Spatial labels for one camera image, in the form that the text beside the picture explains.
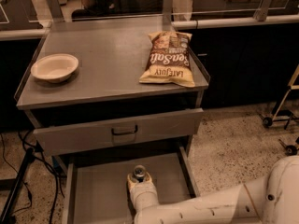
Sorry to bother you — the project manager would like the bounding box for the person in dark shirt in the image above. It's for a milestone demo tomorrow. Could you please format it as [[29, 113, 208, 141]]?
[[71, 0, 164, 20]]

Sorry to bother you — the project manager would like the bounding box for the grey metal drawer cabinet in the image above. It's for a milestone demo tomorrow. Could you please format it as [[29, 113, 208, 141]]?
[[14, 14, 211, 157]]

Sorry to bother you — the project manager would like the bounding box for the white paper bowl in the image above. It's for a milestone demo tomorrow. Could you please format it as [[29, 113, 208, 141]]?
[[31, 53, 78, 83]]

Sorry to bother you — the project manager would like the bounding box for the black drawer handle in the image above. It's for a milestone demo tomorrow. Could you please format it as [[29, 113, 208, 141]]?
[[111, 125, 138, 136]]

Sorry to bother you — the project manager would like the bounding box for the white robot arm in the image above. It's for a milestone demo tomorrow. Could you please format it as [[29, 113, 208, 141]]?
[[127, 156, 299, 224]]

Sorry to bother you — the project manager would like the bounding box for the grey top drawer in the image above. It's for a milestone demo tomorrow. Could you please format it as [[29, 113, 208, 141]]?
[[34, 108, 203, 156]]

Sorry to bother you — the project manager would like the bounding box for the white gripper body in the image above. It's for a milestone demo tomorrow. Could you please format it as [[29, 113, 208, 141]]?
[[129, 182, 159, 212]]

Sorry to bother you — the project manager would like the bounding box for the white horizontal rail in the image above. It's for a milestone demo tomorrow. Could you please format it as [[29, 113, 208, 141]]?
[[172, 15, 299, 30]]

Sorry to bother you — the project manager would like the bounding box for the black tripod leg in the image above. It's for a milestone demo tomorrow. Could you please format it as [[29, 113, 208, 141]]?
[[0, 148, 34, 224]]

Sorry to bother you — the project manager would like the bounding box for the black floor cable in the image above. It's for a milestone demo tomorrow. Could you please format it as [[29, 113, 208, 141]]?
[[0, 129, 66, 224]]

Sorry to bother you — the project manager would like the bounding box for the blue silver redbull can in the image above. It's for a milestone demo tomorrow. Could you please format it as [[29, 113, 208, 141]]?
[[133, 165, 147, 182]]

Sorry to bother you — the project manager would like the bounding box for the brown sea salt chips bag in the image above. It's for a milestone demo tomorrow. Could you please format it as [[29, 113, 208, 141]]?
[[139, 31, 195, 88]]

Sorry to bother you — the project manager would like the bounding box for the open grey middle drawer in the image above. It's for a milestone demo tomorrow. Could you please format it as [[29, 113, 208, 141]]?
[[62, 144, 200, 224]]

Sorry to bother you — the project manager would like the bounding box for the metal post bracket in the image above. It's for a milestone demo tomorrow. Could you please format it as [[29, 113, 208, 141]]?
[[253, 0, 272, 21]]

